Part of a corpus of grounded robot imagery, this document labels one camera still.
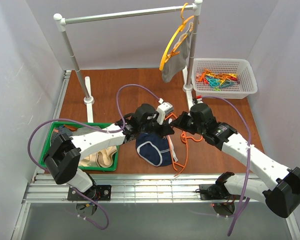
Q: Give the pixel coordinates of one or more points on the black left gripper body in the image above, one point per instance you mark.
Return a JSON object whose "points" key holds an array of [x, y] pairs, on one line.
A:
{"points": [[161, 128]]}

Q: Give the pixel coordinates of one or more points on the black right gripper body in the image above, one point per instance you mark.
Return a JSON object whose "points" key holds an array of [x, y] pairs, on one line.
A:
{"points": [[182, 120]]}

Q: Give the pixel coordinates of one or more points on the orange plastic hanger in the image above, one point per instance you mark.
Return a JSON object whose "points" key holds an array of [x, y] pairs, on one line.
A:
{"points": [[180, 167]]}

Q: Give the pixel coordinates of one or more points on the navy blue underwear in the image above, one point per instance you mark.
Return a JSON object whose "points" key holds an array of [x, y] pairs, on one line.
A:
{"points": [[155, 150]]}

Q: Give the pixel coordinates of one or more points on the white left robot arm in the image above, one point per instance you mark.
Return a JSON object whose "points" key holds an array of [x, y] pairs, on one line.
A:
{"points": [[63, 157]]}

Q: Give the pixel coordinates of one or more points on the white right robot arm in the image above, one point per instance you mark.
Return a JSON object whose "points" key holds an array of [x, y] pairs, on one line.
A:
{"points": [[278, 186]]}

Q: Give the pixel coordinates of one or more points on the beige underwear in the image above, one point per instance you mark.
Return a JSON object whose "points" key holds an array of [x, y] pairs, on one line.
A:
{"points": [[102, 158]]}

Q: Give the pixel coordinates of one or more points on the grey hanging underwear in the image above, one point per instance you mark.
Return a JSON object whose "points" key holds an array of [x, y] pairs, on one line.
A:
{"points": [[177, 58]]}

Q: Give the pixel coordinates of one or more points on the grey underwear in tray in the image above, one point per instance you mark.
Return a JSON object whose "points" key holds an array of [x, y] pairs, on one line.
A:
{"points": [[86, 130]]}

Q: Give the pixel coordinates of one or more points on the striped blue underwear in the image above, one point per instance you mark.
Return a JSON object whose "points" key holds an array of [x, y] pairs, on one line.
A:
{"points": [[59, 130]]}

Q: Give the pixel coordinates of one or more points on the yellow plastic hanger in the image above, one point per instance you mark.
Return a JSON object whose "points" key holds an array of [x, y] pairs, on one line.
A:
{"points": [[179, 36]]}

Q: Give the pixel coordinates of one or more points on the white clothes rack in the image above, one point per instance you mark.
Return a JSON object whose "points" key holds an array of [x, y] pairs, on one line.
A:
{"points": [[187, 12]]}

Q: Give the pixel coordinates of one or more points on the green plastic tray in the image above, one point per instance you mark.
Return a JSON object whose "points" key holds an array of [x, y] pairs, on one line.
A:
{"points": [[89, 143]]}

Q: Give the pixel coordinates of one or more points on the teal clothespin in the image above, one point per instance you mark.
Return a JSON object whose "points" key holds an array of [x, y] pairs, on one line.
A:
{"points": [[226, 84]]}

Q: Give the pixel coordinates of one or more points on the white plastic basket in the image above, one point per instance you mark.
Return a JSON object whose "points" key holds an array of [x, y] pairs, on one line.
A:
{"points": [[209, 73]]}

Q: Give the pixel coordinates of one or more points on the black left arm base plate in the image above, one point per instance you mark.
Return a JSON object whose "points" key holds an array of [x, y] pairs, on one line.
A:
{"points": [[97, 193]]}

